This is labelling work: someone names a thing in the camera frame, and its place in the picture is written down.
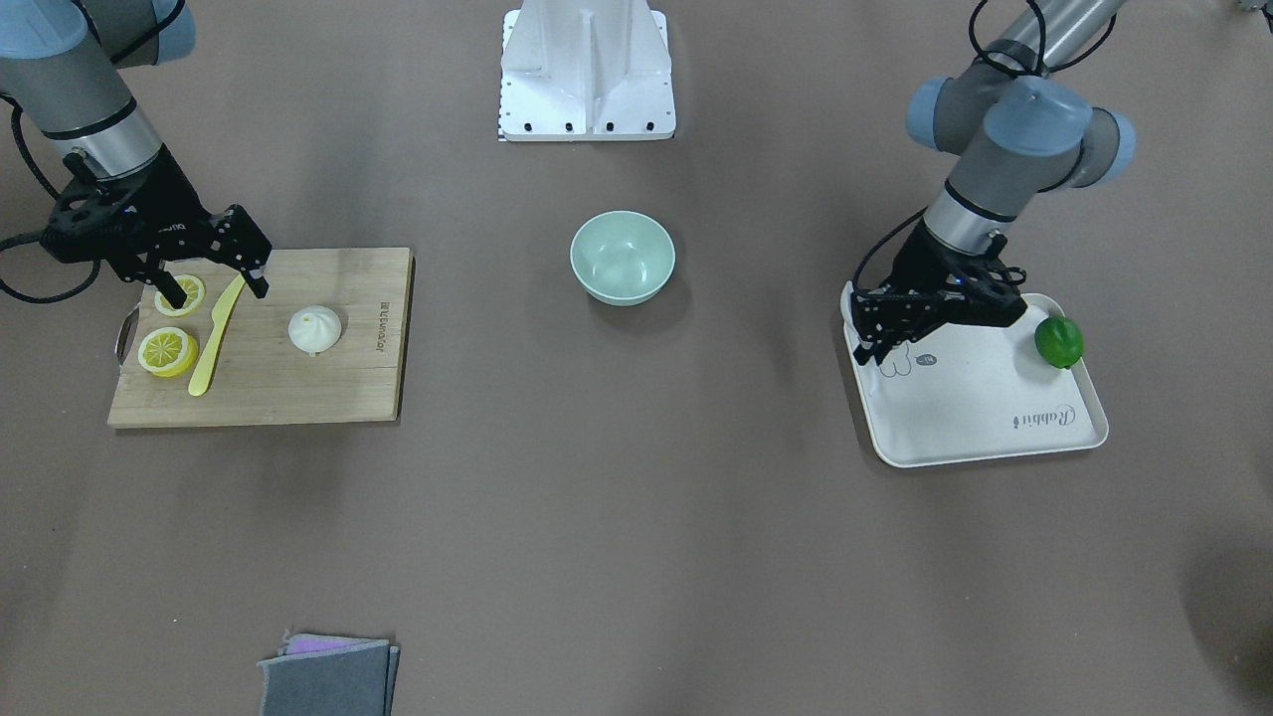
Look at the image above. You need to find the grey folded cloth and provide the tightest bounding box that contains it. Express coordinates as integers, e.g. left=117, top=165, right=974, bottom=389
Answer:
left=258, top=631, right=400, bottom=715

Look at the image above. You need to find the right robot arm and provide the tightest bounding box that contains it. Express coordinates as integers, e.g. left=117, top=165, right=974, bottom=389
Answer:
left=1, top=1, right=272, bottom=307

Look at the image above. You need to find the mint green bowl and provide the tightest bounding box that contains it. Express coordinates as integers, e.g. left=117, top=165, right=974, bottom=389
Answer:
left=568, top=210, right=677, bottom=307

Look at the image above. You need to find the cream rabbit tray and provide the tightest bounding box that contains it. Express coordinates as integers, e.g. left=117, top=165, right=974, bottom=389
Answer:
left=849, top=292, right=1110, bottom=468

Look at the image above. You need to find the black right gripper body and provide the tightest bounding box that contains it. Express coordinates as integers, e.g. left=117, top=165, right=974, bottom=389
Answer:
left=45, top=147, right=272, bottom=284

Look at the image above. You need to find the thick lemon half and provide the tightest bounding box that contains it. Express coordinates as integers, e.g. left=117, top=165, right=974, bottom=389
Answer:
left=136, top=326, right=200, bottom=378

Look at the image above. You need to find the white steamed bun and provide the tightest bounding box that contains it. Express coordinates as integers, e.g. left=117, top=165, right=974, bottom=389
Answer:
left=286, top=304, right=344, bottom=357

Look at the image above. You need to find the green lime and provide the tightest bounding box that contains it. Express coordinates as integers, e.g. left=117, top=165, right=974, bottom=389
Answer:
left=1032, top=313, right=1085, bottom=369

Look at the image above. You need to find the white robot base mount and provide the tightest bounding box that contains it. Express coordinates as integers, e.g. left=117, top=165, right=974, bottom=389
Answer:
left=496, top=1, right=677, bottom=141

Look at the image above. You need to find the thin lemon slice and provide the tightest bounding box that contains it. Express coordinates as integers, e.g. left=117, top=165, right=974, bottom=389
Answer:
left=153, top=273, right=206, bottom=317

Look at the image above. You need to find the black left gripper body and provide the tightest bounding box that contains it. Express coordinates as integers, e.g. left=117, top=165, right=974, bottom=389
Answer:
left=853, top=219, right=1026, bottom=344

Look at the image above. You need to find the bamboo cutting board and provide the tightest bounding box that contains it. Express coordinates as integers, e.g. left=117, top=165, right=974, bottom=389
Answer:
left=107, top=248, right=414, bottom=428

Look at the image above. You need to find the yellow plastic knife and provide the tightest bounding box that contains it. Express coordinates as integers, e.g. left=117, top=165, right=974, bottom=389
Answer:
left=187, top=275, right=246, bottom=396

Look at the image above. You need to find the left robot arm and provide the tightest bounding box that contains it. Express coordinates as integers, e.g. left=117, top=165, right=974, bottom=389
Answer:
left=841, top=1, right=1137, bottom=364

